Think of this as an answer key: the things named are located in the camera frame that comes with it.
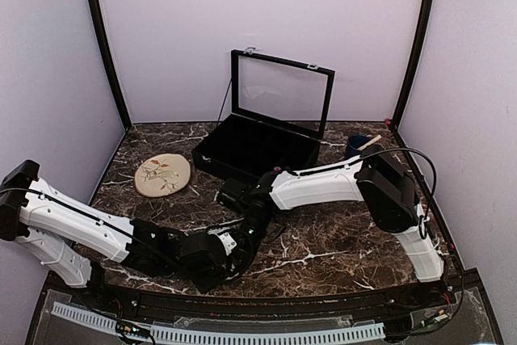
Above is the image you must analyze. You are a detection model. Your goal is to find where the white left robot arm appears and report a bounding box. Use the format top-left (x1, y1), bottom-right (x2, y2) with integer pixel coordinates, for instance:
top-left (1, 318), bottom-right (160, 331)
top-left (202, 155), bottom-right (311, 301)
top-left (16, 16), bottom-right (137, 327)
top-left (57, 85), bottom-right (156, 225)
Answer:
top-left (1, 160), bottom-right (245, 309)

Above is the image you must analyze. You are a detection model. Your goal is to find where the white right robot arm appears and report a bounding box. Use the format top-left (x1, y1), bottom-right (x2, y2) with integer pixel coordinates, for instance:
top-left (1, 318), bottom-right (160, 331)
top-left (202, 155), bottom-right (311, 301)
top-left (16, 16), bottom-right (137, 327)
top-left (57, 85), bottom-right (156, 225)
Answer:
top-left (216, 145), bottom-right (445, 308)

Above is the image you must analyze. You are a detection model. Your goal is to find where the black display case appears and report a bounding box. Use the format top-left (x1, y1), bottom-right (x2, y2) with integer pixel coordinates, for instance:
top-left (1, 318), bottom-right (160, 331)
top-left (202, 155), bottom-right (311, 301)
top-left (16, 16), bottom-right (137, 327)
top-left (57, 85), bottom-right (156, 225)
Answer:
top-left (191, 48), bottom-right (335, 183)

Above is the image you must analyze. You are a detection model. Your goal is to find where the beige cloth hat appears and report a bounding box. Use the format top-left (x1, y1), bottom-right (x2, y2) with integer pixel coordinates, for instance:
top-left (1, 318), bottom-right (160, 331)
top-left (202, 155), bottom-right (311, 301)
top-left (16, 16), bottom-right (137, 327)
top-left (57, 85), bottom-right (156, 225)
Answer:
top-left (134, 154), bottom-right (191, 198)

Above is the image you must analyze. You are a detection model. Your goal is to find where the dark blue mug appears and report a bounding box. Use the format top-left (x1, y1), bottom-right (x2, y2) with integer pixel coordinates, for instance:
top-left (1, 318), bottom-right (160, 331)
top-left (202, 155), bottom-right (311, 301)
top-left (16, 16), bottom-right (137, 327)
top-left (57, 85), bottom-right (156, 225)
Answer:
top-left (345, 134), bottom-right (370, 159)

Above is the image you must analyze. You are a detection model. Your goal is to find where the wooden stick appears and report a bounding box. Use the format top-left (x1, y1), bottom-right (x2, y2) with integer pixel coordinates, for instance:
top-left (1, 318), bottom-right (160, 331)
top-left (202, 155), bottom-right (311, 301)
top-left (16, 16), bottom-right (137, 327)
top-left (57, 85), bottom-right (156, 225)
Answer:
top-left (358, 135), bottom-right (382, 151)

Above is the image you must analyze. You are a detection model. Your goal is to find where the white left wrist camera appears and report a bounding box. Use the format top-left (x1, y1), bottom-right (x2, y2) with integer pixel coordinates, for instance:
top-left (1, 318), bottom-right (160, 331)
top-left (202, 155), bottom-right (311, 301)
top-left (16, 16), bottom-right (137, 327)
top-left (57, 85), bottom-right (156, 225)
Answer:
top-left (217, 232), bottom-right (237, 256)

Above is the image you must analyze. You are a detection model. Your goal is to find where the white slotted cable duct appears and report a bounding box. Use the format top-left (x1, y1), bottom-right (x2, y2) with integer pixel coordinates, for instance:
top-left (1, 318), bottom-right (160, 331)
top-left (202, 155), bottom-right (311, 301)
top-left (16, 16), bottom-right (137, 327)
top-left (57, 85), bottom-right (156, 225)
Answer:
top-left (51, 302), bottom-right (386, 344)

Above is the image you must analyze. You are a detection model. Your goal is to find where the black front frame rail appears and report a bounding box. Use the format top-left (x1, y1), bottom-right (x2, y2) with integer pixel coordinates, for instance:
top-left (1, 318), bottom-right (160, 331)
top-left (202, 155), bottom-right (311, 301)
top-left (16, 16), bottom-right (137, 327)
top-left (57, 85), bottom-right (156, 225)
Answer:
top-left (44, 270), bottom-right (481, 324)

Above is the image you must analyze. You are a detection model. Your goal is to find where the black left corner post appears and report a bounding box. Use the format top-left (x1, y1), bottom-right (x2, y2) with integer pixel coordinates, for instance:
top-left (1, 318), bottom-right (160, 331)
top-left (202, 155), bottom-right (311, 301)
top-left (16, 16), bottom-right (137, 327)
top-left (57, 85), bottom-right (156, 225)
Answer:
top-left (87, 0), bottom-right (132, 132)

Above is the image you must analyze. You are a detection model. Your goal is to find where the black corner post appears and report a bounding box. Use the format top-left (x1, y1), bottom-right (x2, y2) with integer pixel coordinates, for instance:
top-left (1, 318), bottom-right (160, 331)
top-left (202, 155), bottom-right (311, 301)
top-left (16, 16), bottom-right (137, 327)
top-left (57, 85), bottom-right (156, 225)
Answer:
top-left (391, 0), bottom-right (433, 132)
top-left (87, 0), bottom-right (132, 132)

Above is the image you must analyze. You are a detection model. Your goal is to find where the black right corner post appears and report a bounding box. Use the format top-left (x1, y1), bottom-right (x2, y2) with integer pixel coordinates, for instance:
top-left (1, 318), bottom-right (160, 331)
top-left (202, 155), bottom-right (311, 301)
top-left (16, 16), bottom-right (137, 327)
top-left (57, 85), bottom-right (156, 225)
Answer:
top-left (391, 0), bottom-right (433, 132)

